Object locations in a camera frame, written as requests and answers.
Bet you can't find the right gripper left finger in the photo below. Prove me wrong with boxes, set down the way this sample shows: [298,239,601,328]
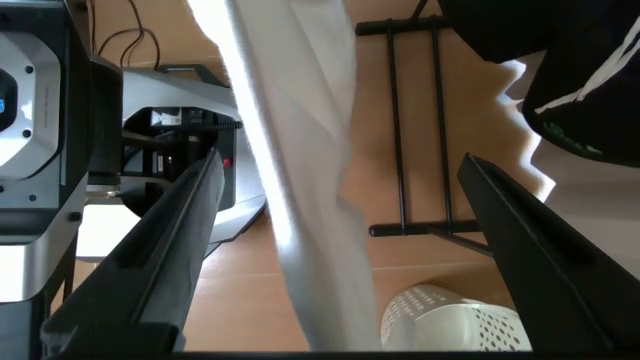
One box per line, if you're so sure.
[40,148,227,352]

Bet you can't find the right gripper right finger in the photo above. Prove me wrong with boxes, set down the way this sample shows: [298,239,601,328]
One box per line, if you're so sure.
[456,152,640,351]

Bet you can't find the black shorts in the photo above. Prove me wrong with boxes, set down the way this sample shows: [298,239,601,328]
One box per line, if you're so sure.
[439,0,640,169]

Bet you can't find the white printed garment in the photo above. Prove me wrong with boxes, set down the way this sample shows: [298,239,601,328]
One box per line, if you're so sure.
[187,0,384,352]

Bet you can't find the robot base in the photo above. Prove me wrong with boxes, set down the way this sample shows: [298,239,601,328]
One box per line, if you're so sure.
[0,0,267,360]

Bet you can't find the white laundry basket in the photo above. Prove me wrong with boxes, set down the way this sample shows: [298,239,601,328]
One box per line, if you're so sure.
[380,283,534,352]

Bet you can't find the black clothes rack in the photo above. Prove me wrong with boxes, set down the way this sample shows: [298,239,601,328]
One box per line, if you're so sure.
[354,0,496,259]

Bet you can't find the black cable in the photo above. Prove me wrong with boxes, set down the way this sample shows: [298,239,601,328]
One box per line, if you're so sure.
[88,0,162,70]

